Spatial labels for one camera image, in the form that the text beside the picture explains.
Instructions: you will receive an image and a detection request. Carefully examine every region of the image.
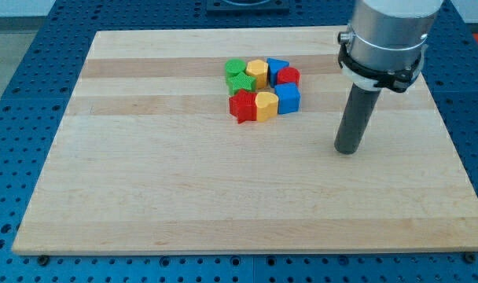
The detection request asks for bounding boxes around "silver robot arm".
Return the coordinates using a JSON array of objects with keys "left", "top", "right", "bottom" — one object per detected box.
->
[{"left": 337, "top": 0, "right": 443, "bottom": 72}]

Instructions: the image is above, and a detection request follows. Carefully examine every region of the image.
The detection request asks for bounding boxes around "red star block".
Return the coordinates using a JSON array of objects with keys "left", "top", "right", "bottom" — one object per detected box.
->
[{"left": 229, "top": 89, "right": 257, "bottom": 123}]

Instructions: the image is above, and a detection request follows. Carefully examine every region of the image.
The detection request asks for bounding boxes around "green star block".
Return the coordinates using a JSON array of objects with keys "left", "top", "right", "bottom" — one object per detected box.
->
[{"left": 226, "top": 72, "right": 256, "bottom": 96}]

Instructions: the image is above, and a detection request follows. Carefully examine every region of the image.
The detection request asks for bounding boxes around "yellow heart block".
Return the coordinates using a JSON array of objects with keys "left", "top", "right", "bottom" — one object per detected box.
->
[{"left": 255, "top": 92, "right": 279, "bottom": 122}]

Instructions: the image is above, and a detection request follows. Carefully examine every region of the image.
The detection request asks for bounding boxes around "blue cube block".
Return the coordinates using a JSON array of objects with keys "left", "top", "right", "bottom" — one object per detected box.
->
[{"left": 274, "top": 83, "right": 301, "bottom": 114}]

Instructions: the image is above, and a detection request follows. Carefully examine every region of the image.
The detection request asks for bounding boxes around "green cylinder block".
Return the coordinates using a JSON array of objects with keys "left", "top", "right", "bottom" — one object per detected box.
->
[{"left": 224, "top": 58, "right": 247, "bottom": 82}]

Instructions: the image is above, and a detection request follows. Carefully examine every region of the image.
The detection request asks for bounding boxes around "yellow hexagon block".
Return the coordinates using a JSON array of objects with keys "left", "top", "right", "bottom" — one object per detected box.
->
[{"left": 246, "top": 59, "right": 268, "bottom": 90}]

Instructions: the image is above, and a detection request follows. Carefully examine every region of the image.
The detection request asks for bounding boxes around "red cylinder block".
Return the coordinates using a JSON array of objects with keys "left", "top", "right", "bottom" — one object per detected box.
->
[{"left": 277, "top": 67, "right": 300, "bottom": 86}]

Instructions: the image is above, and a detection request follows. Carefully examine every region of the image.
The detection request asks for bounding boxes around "blue triangle block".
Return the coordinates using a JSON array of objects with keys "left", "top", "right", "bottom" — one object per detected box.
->
[{"left": 267, "top": 57, "right": 289, "bottom": 87}]

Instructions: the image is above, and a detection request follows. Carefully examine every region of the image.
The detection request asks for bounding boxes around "wooden board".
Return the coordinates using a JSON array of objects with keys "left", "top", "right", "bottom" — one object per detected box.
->
[{"left": 12, "top": 26, "right": 478, "bottom": 255}]

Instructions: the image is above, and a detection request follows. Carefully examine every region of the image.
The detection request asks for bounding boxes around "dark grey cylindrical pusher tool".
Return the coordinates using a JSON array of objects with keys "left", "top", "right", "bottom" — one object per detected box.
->
[{"left": 334, "top": 84, "right": 381, "bottom": 155}]

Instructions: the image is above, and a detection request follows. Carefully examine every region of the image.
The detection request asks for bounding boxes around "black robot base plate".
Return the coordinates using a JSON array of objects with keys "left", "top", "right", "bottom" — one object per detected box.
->
[{"left": 206, "top": 0, "right": 290, "bottom": 14}]

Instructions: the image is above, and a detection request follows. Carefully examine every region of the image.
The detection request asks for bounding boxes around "black and white cable clamp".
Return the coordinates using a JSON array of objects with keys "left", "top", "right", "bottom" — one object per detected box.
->
[{"left": 338, "top": 44, "right": 425, "bottom": 93}]

